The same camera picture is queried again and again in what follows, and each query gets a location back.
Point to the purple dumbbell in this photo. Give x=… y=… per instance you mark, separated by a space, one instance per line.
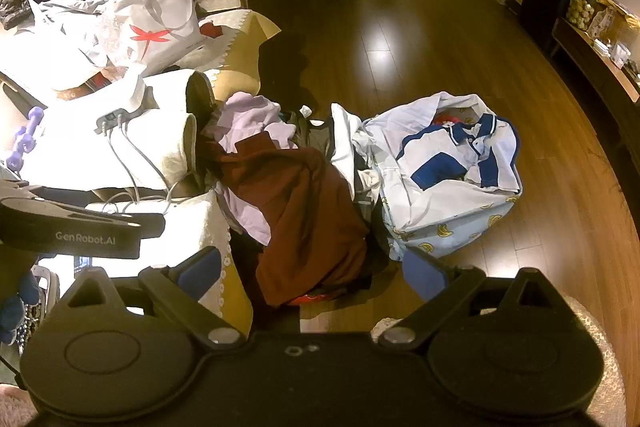
x=32 y=117

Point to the food packets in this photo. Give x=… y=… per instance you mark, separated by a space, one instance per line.
x=615 y=22

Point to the dark grey garment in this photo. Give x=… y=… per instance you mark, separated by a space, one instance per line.
x=312 y=137

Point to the maroon garment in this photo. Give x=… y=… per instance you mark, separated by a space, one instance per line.
x=300 y=217

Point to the beige fluffy blanket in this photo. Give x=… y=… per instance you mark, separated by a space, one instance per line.
x=600 y=347

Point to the white patterned plastic bag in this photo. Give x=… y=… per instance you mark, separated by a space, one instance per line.
x=70 y=37

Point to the dark wooden sideboard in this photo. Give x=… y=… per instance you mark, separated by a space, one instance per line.
x=590 y=72

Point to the glass jar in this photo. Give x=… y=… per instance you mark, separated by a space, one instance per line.
x=582 y=9

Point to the white and blue polo shirt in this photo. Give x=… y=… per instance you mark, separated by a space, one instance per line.
x=425 y=147

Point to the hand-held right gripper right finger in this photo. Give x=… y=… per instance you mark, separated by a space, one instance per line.
x=425 y=274

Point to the dark blue cloth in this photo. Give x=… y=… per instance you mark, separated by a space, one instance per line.
x=10 y=307

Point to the banana print light blue cloth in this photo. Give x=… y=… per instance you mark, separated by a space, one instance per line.
x=450 y=217

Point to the lilac garment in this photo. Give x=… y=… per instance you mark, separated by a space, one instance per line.
x=245 y=117

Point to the white garment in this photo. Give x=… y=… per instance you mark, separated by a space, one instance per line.
x=345 y=142

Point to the white tote bag red dragonfly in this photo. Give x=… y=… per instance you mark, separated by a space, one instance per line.
x=155 y=17

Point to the cream lace armrest cover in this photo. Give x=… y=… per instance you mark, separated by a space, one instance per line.
x=210 y=217

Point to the white sofa cushion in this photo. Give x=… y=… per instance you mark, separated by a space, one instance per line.
x=75 y=147

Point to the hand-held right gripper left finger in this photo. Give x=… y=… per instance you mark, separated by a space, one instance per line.
x=200 y=274

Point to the yellow sofa cover lace trim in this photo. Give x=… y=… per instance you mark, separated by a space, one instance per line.
x=240 y=67

